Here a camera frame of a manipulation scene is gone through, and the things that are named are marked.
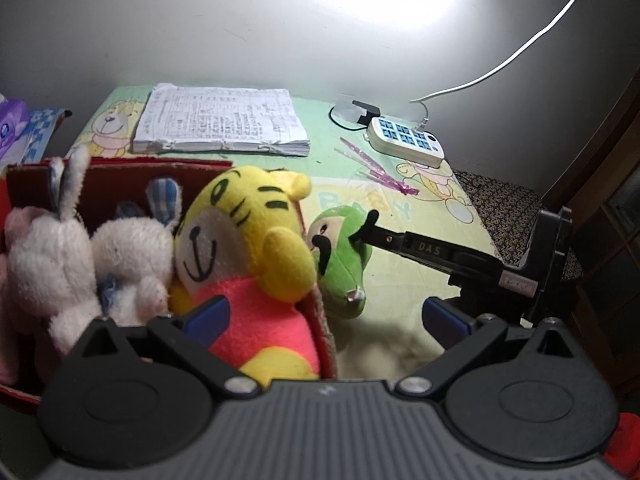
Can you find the white power strip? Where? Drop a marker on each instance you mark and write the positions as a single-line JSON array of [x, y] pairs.
[[405, 140]]

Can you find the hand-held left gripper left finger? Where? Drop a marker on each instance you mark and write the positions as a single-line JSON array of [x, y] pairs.
[[207, 315]]

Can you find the blue checkered package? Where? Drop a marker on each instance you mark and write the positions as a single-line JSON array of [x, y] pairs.
[[45, 132]]

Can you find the pink tinsel ribbon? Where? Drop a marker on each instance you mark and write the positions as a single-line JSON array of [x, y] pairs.
[[375, 170]]

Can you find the handwritten paper notebook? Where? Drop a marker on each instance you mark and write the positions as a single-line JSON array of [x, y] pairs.
[[220, 115]]

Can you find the white bunny plush plaid ears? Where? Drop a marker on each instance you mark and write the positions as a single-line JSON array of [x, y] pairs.
[[135, 245]]

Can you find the purple plastic bag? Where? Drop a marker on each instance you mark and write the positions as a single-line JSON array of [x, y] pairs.
[[11, 125]]

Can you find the green plush toy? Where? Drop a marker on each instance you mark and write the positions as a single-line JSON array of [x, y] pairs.
[[345, 260]]

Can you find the dark patterned cloth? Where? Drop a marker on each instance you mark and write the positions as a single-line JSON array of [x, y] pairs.
[[495, 205]]

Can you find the red cardboard box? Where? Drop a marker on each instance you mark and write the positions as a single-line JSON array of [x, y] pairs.
[[125, 175]]

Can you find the brown wooden cabinet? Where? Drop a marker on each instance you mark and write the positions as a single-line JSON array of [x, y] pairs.
[[615, 185]]

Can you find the yellow tiger plush toy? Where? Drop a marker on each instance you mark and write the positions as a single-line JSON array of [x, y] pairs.
[[240, 220]]

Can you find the red cloth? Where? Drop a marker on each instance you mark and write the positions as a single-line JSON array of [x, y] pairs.
[[627, 440]]

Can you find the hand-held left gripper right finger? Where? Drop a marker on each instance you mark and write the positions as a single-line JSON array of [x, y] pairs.
[[442, 317]]

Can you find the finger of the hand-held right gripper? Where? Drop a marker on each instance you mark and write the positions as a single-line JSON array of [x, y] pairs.
[[425, 250]]

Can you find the pale pink plush toy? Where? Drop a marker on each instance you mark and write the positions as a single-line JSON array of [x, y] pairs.
[[12, 225]]

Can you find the white bunny plush toy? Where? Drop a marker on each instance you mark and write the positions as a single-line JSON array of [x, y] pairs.
[[45, 265]]

